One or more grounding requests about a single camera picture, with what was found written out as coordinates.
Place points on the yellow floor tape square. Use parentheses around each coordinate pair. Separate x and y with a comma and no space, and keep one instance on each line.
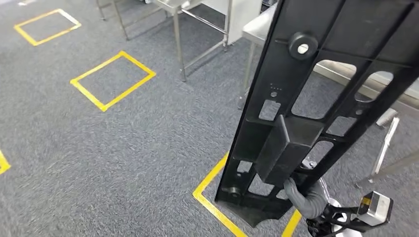
(4,165)

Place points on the black plastic frame part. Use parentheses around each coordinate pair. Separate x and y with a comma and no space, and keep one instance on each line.
(278,147)

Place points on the steel side table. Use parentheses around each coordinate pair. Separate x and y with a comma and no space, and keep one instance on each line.
(165,3)

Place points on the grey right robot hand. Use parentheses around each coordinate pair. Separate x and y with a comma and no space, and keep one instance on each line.
(307,206)

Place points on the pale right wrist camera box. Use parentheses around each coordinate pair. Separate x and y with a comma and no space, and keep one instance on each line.
(376,209)

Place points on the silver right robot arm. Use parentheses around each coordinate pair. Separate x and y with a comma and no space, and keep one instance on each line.
(348,234)

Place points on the white cabinet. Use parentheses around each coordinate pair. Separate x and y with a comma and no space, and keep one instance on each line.
(242,16)

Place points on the stainless steel workbench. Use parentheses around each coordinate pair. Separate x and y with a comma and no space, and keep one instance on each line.
(258,26)

